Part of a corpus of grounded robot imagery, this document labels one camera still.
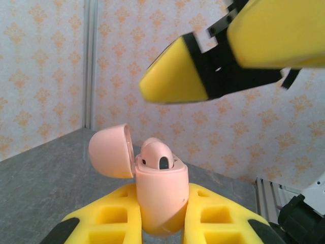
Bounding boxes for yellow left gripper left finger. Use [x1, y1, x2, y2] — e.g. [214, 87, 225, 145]
[49, 183, 145, 244]

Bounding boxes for aluminium corner post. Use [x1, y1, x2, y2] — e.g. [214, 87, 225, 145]
[82, 0, 100, 130]

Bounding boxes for pink earbud charging case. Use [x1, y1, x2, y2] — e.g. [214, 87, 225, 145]
[88, 123, 190, 238]

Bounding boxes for pink wireless earbud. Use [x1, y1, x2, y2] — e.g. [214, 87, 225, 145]
[140, 141, 176, 170]

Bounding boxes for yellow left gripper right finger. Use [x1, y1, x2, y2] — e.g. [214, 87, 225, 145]
[181, 182, 282, 244]

